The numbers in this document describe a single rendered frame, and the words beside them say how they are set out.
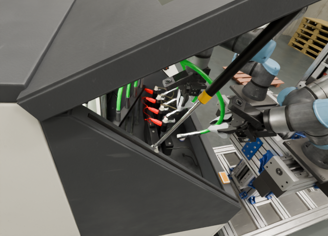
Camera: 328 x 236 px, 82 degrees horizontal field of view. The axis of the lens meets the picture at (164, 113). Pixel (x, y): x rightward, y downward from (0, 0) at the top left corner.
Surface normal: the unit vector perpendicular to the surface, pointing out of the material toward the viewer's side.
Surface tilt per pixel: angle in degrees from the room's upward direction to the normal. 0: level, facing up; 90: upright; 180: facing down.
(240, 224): 0
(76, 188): 90
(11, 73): 0
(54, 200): 90
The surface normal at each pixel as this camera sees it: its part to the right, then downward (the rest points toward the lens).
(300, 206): 0.17, -0.74
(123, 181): 0.20, 0.67
